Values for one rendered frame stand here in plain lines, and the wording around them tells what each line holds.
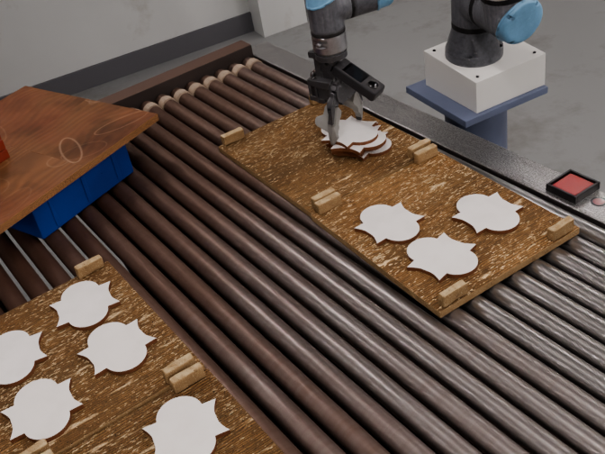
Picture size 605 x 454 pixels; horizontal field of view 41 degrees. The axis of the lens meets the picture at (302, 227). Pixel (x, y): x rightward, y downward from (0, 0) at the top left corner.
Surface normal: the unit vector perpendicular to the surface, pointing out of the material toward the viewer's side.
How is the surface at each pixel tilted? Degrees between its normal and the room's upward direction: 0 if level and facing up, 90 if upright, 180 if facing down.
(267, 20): 90
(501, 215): 0
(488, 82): 90
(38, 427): 0
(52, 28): 90
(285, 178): 0
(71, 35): 90
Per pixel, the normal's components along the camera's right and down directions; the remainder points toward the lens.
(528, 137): -0.15, -0.80
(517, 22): 0.46, 0.62
